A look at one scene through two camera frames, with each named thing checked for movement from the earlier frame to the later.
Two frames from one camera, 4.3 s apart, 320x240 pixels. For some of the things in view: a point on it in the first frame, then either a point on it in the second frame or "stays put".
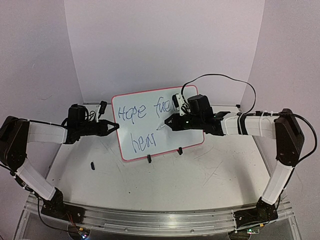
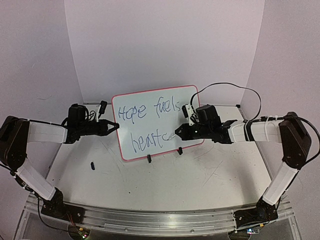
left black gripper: [103, 128] stays put
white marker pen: [160, 127] → [171, 137]
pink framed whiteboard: [139, 114] stays put
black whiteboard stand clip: [149, 157] stays put
